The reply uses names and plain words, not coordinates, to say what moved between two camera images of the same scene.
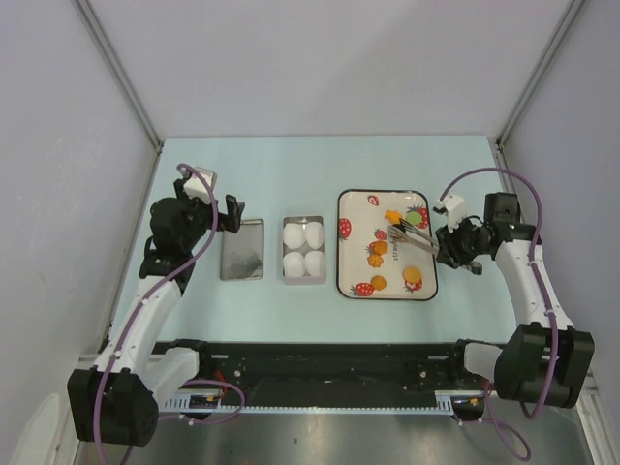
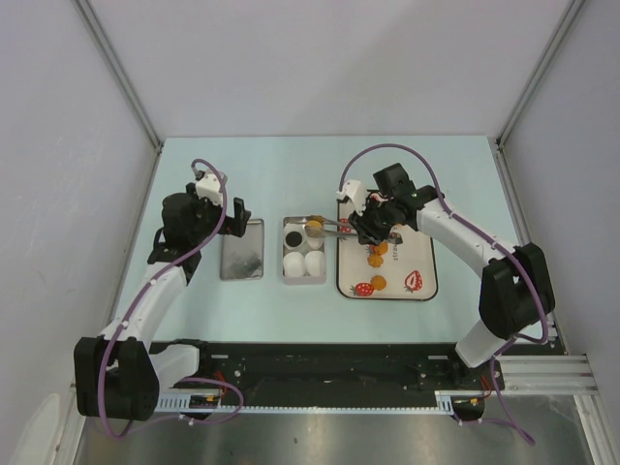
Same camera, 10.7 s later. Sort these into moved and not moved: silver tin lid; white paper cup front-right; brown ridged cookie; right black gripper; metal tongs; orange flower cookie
Moved: metal tongs; right black gripper
Not moved: silver tin lid; brown ridged cookie; orange flower cookie; white paper cup front-right
